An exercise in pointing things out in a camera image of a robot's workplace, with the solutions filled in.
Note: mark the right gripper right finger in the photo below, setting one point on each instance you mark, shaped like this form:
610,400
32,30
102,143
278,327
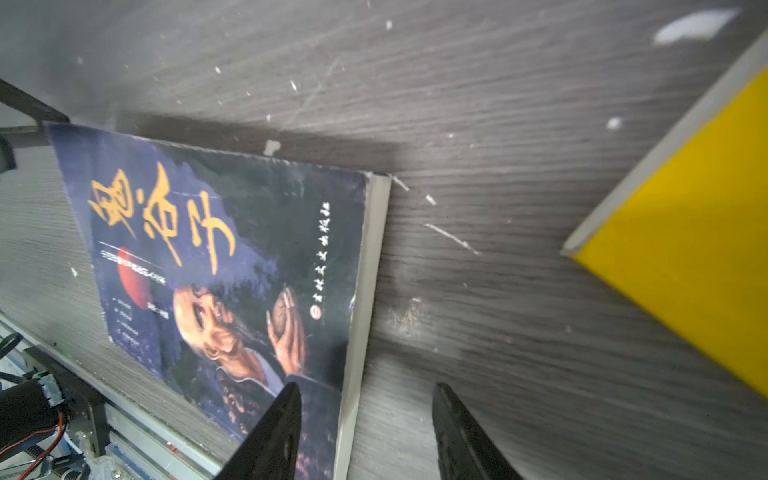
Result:
465,451

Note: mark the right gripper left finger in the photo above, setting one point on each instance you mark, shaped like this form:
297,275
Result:
270,450

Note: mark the dark portrait book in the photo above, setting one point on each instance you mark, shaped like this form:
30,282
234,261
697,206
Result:
229,276

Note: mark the yellow cartoon book right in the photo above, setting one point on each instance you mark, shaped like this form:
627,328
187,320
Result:
684,234

